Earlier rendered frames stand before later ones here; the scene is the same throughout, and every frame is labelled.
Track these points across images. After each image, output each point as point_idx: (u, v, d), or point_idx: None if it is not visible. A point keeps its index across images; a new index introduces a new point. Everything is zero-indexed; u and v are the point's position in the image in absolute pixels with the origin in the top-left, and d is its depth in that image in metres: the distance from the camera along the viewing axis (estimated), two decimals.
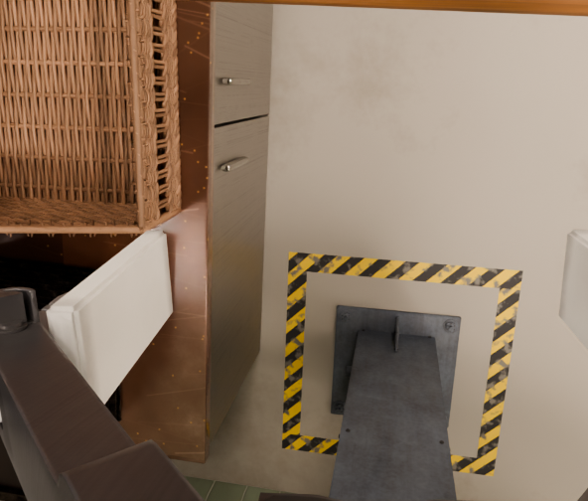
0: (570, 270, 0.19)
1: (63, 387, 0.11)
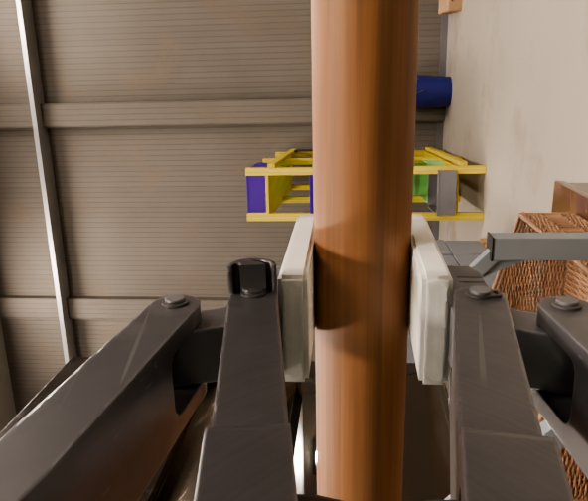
0: None
1: (261, 355, 0.12)
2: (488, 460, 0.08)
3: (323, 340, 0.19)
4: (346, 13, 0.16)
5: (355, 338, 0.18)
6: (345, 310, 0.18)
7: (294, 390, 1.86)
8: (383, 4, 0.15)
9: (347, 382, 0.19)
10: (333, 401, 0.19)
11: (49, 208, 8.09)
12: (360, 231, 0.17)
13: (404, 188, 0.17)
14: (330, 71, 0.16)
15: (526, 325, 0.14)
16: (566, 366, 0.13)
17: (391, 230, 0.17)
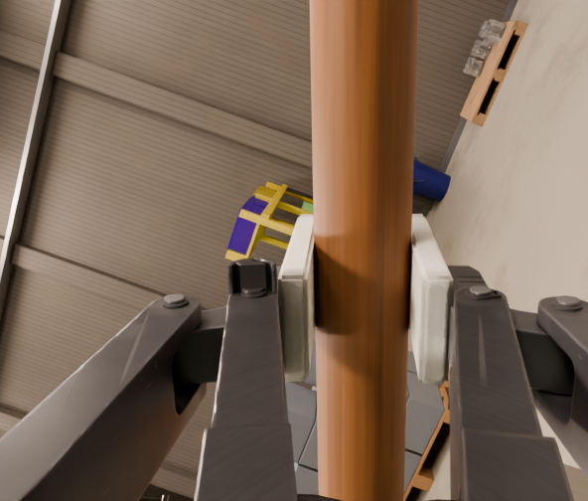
0: None
1: (261, 355, 0.12)
2: (488, 460, 0.08)
3: (324, 341, 0.19)
4: (345, 14, 0.16)
5: (356, 338, 0.18)
6: (346, 310, 0.18)
7: None
8: (382, 4, 0.15)
9: (349, 383, 0.19)
10: (334, 402, 0.19)
11: (28, 153, 7.88)
12: (360, 231, 0.17)
13: (404, 188, 0.17)
14: (329, 72, 0.16)
15: (526, 325, 0.14)
16: (566, 366, 0.13)
17: (391, 230, 0.17)
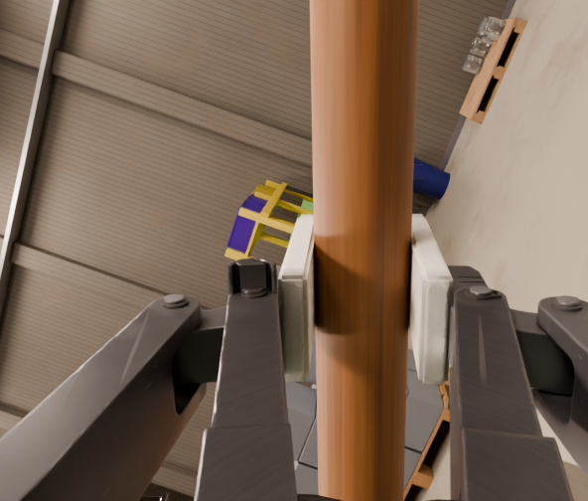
0: None
1: (261, 355, 0.12)
2: (488, 460, 0.08)
3: (324, 341, 0.19)
4: (345, 14, 0.16)
5: (356, 339, 0.18)
6: (346, 310, 0.18)
7: None
8: (382, 4, 0.15)
9: (348, 383, 0.19)
10: (334, 402, 0.19)
11: (28, 151, 7.87)
12: (360, 232, 0.17)
13: (404, 188, 0.17)
14: (329, 72, 0.16)
15: (526, 325, 0.14)
16: (566, 366, 0.13)
17: (391, 230, 0.17)
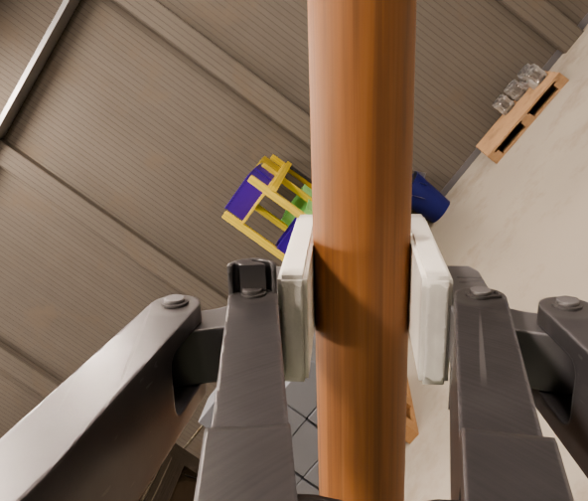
0: None
1: (261, 355, 0.12)
2: (488, 460, 0.08)
3: (323, 349, 0.19)
4: (342, 25, 0.16)
5: (355, 347, 0.18)
6: (345, 319, 0.18)
7: None
8: (379, 15, 0.15)
9: (348, 391, 0.19)
10: (334, 410, 0.19)
11: (41, 53, 7.53)
12: (359, 241, 0.17)
13: (402, 197, 0.17)
14: (327, 82, 0.16)
15: (526, 325, 0.14)
16: (566, 366, 0.13)
17: (390, 239, 0.17)
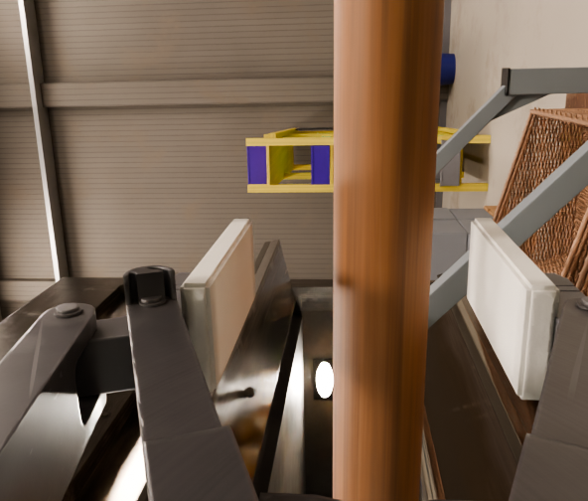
0: (473, 254, 0.20)
1: (177, 362, 0.11)
2: (544, 468, 0.07)
3: (342, 349, 0.19)
4: (370, 21, 0.15)
5: (374, 347, 0.18)
6: (366, 319, 0.18)
7: (294, 307, 1.78)
8: (408, 12, 0.15)
9: (367, 392, 0.18)
10: (351, 411, 0.19)
11: (49, 189, 8.02)
12: (381, 240, 0.17)
13: (426, 196, 0.17)
14: (353, 79, 0.16)
15: None
16: None
17: (413, 239, 0.17)
